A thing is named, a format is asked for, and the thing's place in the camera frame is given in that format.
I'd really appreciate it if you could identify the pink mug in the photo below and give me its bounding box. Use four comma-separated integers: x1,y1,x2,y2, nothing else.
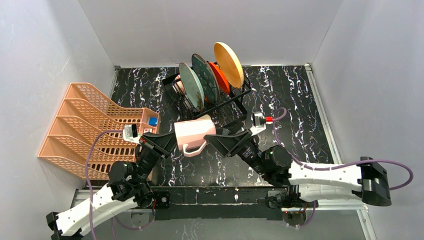
173,118,217,158

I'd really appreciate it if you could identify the dark teal plate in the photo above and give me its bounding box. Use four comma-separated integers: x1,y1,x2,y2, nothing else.
191,53,220,105

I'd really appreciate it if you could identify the black wire dish rack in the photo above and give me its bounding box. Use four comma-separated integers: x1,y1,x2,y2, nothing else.
161,60,252,133

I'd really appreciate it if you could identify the orange red plate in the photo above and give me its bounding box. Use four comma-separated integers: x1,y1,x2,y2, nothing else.
208,62,230,94

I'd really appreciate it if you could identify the mint green flower plate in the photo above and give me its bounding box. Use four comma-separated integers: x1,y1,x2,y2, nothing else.
178,62,205,112

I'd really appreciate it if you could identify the orange patterned bowl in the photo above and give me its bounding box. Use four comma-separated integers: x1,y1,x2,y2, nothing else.
172,74,186,96

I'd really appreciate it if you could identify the yellow plate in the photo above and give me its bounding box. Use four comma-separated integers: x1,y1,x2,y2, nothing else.
213,42,245,89

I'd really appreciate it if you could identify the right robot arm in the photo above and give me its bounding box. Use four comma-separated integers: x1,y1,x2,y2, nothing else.
204,120,392,208

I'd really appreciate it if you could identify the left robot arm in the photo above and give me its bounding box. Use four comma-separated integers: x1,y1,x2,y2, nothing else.
46,130,177,240

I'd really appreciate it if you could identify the blue eraser block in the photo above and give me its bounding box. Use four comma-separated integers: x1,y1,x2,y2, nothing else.
147,117,159,127

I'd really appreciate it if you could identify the orange file organizer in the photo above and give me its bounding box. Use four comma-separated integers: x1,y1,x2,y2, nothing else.
38,83,141,180

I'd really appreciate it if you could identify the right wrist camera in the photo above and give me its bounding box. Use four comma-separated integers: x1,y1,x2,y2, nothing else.
249,111,274,136

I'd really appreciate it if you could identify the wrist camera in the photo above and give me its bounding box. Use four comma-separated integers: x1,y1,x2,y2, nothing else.
122,123,141,144
249,111,274,136

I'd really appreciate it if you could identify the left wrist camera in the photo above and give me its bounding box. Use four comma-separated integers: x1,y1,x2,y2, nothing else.
122,123,141,144

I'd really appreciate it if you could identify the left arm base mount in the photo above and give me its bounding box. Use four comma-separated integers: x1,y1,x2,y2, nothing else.
120,187,171,210

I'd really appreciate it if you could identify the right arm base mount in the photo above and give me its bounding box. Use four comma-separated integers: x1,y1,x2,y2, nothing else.
256,187,319,228

